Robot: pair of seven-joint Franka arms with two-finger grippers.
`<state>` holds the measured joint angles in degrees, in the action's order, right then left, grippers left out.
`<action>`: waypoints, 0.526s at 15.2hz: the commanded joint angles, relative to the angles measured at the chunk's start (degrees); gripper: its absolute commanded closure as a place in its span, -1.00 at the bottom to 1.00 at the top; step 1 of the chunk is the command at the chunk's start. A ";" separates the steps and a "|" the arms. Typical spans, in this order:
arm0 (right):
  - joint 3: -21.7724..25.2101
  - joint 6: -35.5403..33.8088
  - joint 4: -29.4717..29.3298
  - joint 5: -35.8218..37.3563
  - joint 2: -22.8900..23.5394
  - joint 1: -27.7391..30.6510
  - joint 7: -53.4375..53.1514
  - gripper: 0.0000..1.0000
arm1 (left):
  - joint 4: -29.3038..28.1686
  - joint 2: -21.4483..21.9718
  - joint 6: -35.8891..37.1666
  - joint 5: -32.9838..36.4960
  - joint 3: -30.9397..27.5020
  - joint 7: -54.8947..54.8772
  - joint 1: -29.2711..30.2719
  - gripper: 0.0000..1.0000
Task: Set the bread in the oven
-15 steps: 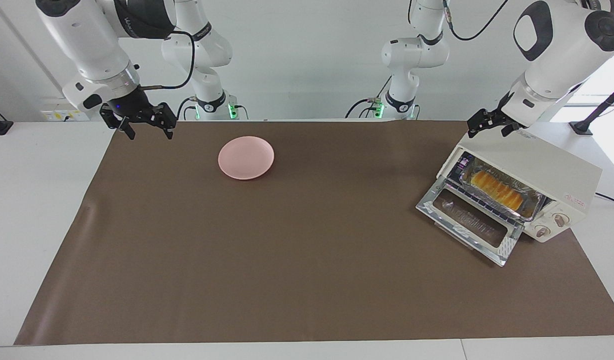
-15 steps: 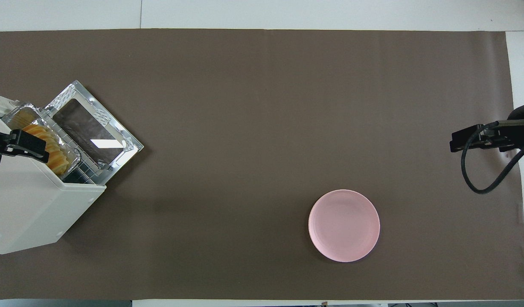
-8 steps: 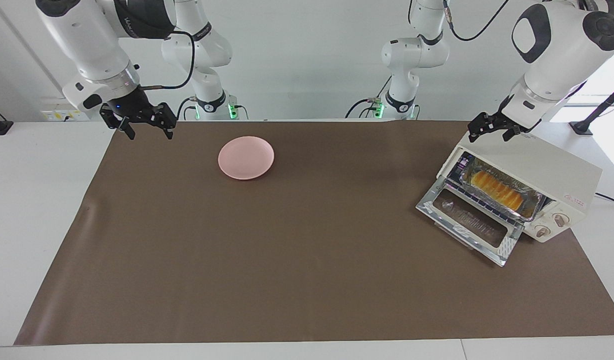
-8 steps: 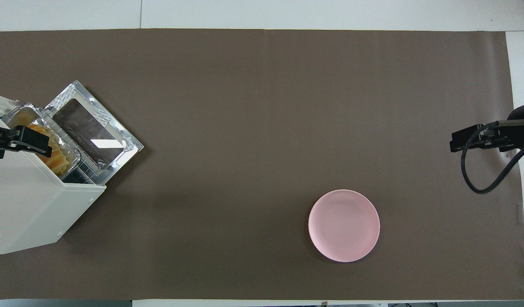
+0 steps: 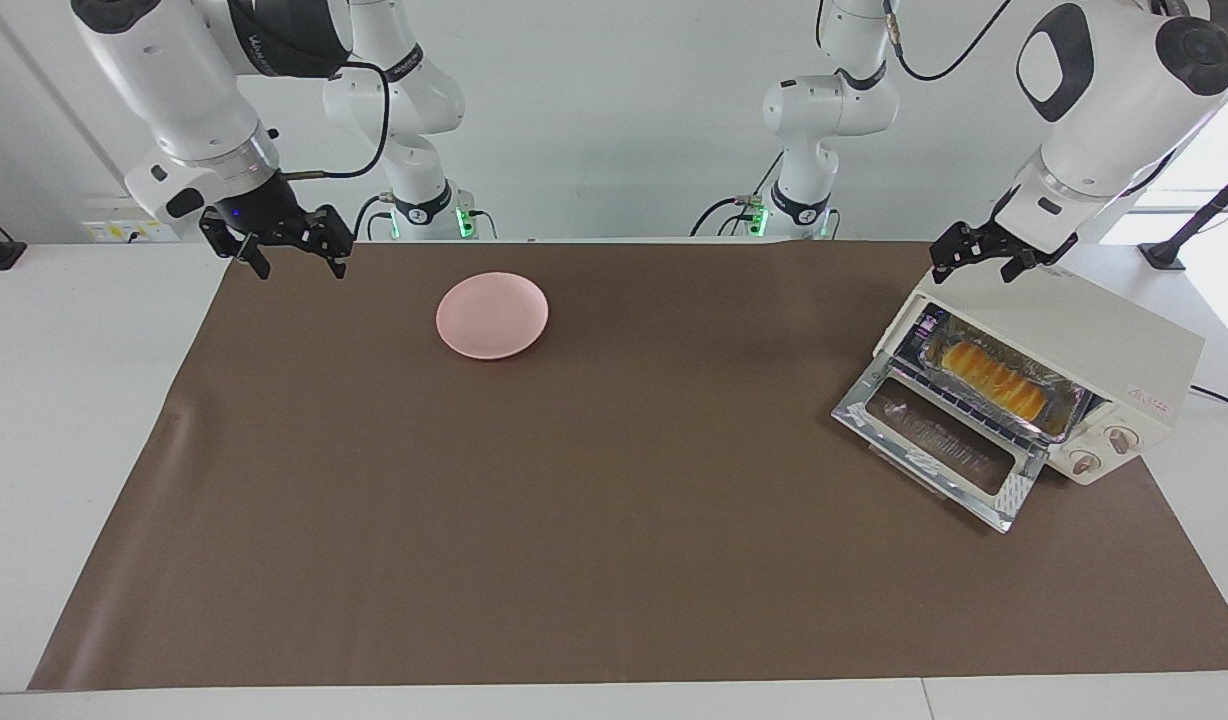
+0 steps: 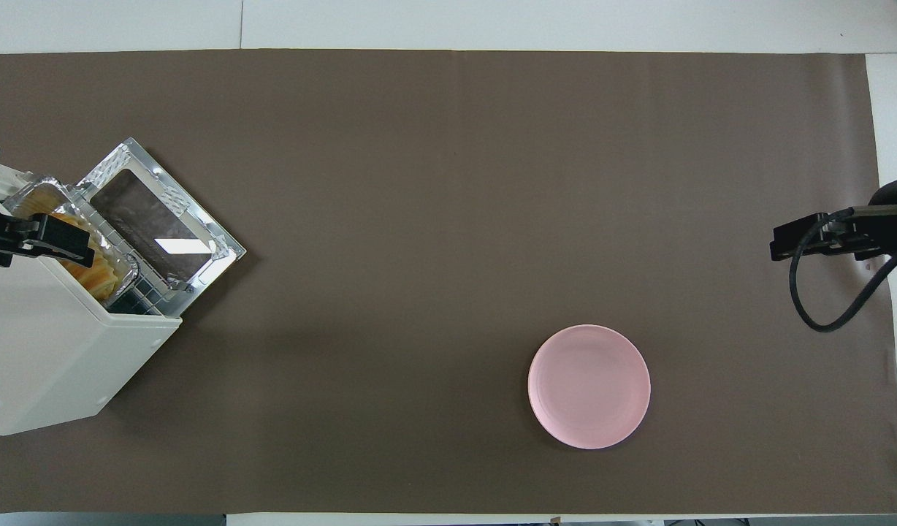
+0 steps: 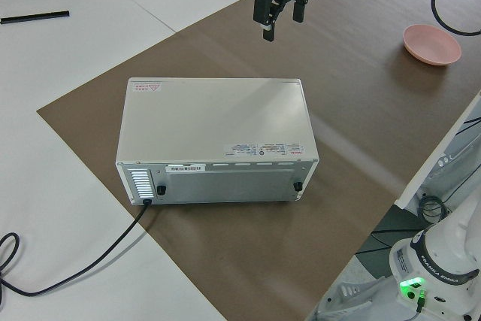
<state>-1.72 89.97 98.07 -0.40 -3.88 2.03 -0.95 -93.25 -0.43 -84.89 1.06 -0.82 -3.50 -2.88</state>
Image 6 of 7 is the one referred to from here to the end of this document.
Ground cream toaster oven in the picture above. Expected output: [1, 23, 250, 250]
[0, 137, 247, 437]

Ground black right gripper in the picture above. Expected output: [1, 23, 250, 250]
[770, 174, 897, 262]

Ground brown table mat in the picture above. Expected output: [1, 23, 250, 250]
[0, 49, 897, 514]

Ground glass oven door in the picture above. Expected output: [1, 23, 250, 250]
[75, 137, 247, 317]

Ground sliced yellow bread loaf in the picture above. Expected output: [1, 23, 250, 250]
[26, 191, 122, 294]

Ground metal oven rack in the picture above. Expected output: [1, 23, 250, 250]
[102, 248, 180, 317]

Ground aluminium foil baking tray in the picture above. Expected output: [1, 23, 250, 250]
[3, 175, 141, 301]

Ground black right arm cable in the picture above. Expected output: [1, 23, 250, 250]
[787, 205, 897, 334]

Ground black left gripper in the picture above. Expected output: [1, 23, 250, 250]
[0, 188, 97, 269]

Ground pink round plate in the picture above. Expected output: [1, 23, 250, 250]
[527, 324, 652, 450]

